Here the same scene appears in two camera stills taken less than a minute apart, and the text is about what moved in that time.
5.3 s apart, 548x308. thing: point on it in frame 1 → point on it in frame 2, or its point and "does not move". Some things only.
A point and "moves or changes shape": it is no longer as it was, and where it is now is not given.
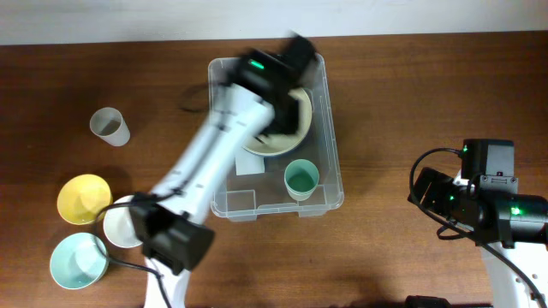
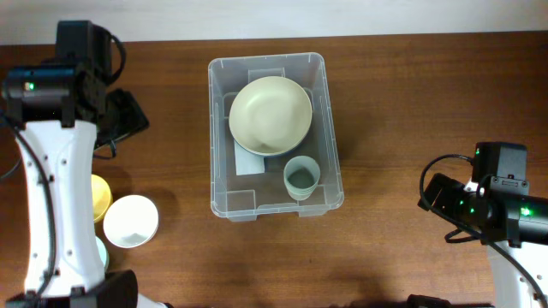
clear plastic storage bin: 306,180 does not move
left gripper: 293,124 → 138,119
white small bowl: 119,226 does not move
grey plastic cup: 109,124 moves or changes shape
